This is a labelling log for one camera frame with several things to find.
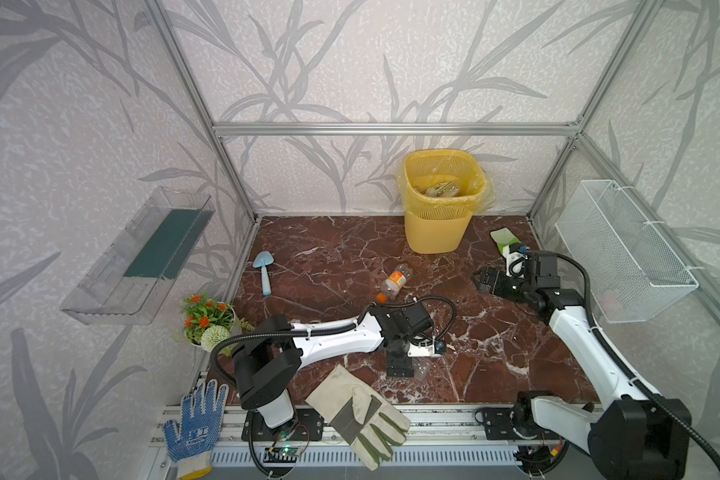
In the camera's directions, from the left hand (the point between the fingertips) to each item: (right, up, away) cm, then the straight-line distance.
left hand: (410, 344), depth 82 cm
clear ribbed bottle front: (+3, -5, -4) cm, 7 cm away
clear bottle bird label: (+15, +47, +25) cm, 55 cm away
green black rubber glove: (+39, +30, +32) cm, 59 cm away
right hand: (+22, +20, +2) cm, 30 cm away
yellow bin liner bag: (+16, +52, +27) cm, 60 cm away
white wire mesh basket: (+45, +22, -18) cm, 53 cm away
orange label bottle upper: (-4, +15, +14) cm, 21 cm away
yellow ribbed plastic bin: (+12, +32, +23) cm, 41 cm away
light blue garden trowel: (-50, +22, +23) cm, 60 cm away
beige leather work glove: (-11, -17, -8) cm, 22 cm away
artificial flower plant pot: (-53, +7, -5) cm, 53 cm away
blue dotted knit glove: (-53, -19, -8) cm, 57 cm away
